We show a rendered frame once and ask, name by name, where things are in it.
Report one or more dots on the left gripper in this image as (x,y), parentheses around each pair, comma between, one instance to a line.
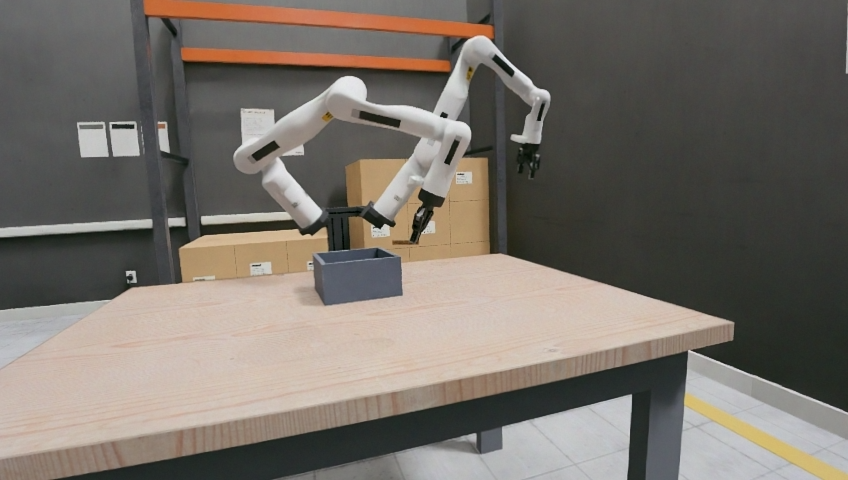
(531,149)

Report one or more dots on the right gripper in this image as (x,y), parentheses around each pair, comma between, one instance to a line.
(424,213)

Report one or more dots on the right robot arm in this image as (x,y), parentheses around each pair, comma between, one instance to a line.
(346,101)

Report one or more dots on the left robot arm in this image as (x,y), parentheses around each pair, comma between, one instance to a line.
(475,51)

